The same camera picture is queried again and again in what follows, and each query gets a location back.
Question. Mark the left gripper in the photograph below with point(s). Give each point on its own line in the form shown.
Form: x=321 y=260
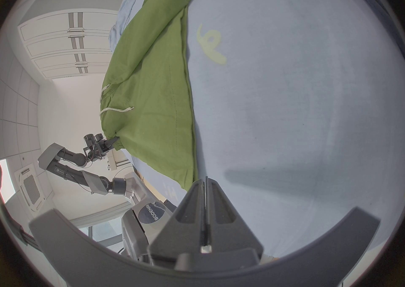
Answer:
x=102 y=147

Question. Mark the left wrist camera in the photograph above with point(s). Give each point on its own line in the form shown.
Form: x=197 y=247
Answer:
x=99 y=137

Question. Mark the white wardrobe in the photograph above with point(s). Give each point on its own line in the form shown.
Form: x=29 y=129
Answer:
x=57 y=45

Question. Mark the white ceiling air vent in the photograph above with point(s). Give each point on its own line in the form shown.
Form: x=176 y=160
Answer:
x=31 y=187

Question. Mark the pale blue quilt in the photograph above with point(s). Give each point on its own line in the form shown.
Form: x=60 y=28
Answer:
x=126 y=16

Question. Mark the window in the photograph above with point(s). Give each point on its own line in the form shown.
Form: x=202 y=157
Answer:
x=101 y=232

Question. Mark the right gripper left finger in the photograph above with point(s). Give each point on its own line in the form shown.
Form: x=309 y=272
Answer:
x=186 y=225

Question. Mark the green shorts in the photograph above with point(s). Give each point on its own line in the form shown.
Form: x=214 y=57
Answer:
x=152 y=89

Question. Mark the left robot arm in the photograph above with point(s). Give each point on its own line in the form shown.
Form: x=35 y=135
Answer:
x=50 y=156

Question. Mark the bed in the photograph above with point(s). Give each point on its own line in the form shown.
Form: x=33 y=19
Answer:
x=284 y=89

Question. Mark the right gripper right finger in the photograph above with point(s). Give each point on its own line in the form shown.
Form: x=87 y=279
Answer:
x=226 y=225

